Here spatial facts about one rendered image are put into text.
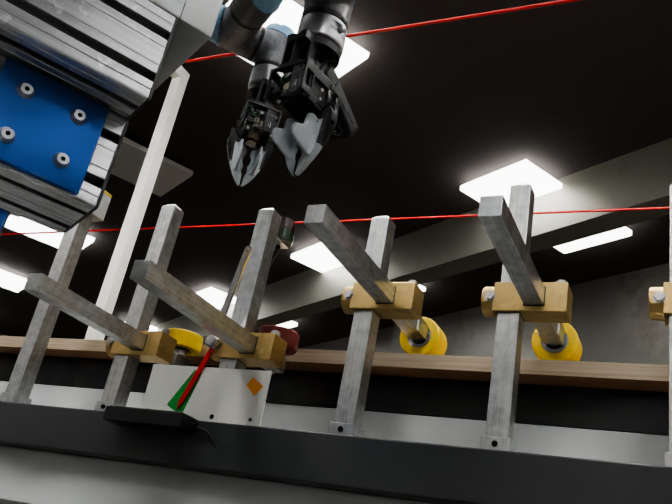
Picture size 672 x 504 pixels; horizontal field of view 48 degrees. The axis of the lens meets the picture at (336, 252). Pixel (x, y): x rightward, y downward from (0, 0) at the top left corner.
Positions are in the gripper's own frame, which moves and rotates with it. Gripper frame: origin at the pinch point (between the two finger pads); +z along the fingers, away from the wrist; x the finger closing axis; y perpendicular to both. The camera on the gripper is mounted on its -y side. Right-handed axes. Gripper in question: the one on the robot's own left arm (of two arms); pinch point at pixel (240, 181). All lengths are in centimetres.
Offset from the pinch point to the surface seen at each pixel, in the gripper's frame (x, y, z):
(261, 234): 6.9, -2.7, 8.1
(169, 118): -19, -164, -104
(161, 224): -11.4, -20.5, 4.9
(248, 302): 7.6, -2.0, 22.5
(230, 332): 4.2, 7.5, 31.8
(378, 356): 33.7, 0.9, 26.5
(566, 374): 59, 25, 28
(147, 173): -20, -163, -75
